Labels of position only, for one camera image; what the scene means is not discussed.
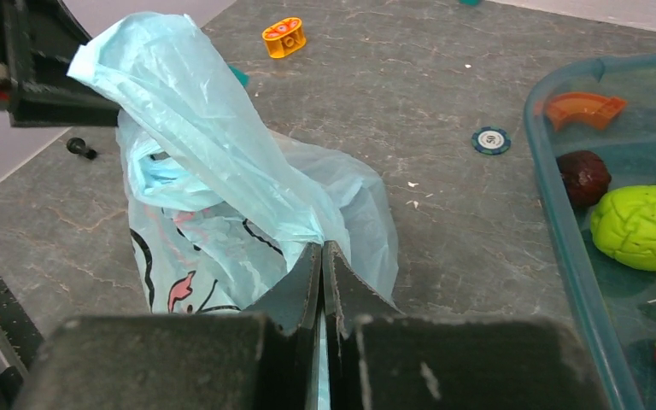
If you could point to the yellow orange toy block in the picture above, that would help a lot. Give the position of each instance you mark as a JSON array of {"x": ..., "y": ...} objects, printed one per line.
[{"x": 284, "y": 37}]

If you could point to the orange curved toy piece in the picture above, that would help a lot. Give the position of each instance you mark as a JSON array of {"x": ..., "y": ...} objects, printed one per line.
[{"x": 586, "y": 108}]

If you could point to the light blue plastic bag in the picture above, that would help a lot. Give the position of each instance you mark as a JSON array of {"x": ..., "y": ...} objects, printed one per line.
[{"x": 220, "y": 208}]

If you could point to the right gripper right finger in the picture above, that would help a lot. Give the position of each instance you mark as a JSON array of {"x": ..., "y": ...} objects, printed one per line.
[{"x": 379, "y": 358}]

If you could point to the black screw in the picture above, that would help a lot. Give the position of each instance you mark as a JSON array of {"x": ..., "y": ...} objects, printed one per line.
[{"x": 78, "y": 146}]

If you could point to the dark brown fake fruit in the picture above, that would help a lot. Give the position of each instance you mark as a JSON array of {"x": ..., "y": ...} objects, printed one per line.
[{"x": 585, "y": 177}]

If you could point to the small teal piece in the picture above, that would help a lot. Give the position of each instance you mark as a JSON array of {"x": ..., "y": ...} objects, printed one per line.
[{"x": 242, "y": 77}]

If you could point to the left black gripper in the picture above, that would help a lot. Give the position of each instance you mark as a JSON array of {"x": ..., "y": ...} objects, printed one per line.
[{"x": 38, "y": 40}]

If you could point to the green fake fruit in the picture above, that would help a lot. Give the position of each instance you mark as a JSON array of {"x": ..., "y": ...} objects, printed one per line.
[{"x": 623, "y": 226}]

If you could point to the teal plastic bin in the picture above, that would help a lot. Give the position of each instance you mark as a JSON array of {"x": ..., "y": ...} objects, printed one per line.
[{"x": 614, "y": 306}]

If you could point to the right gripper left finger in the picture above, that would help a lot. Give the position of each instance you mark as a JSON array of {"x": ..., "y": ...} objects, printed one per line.
[{"x": 261, "y": 358}]

